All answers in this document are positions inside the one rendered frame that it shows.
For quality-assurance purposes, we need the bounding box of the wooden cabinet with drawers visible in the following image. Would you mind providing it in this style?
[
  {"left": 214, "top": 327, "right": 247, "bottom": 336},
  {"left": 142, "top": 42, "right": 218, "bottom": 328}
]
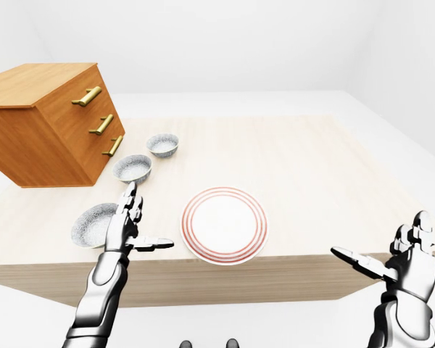
[{"left": 0, "top": 62, "right": 126, "bottom": 189}]

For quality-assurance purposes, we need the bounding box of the white plate with red rings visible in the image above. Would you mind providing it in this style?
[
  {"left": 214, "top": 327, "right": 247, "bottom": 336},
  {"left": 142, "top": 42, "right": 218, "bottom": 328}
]
[{"left": 181, "top": 186, "right": 268, "bottom": 266}]

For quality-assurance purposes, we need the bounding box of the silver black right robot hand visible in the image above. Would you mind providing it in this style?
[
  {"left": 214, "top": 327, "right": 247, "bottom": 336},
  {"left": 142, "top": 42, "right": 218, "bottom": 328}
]
[{"left": 330, "top": 210, "right": 435, "bottom": 302}]

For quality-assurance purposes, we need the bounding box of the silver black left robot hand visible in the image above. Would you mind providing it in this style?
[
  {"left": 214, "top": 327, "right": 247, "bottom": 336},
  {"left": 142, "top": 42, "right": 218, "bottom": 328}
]
[{"left": 104, "top": 181, "right": 175, "bottom": 254}]

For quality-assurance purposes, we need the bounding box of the cabinet drawer, light wood front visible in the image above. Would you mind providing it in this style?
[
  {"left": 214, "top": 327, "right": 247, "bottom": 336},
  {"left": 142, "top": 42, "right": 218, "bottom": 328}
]
[
  {"left": 33, "top": 64, "right": 112, "bottom": 126},
  {"left": 69, "top": 125, "right": 126, "bottom": 186},
  {"left": 49, "top": 100, "right": 121, "bottom": 159}
]

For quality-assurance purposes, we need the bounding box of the brass drawer handle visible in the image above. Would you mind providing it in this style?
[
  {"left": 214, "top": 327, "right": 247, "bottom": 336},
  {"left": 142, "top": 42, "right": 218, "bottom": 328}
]
[
  {"left": 88, "top": 114, "right": 115, "bottom": 136},
  {"left": 71, "top": 86, "right": 103, "bottom": 107},
  {"left": 101, "top": 135, "right": 124, "bottom": 157}
]

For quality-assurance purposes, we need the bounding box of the grey patterned bowl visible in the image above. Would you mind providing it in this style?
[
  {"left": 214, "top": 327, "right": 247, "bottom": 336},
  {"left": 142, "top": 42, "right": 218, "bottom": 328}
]
[
  {"left": 70, "top": 202, "right": 119, "bottom": 249},
  {"left": 146, "top": 133, "right": 180, "bottom": 159},
  {"left": 112, "top": 154, "right": 153, "bottom": 185}
]

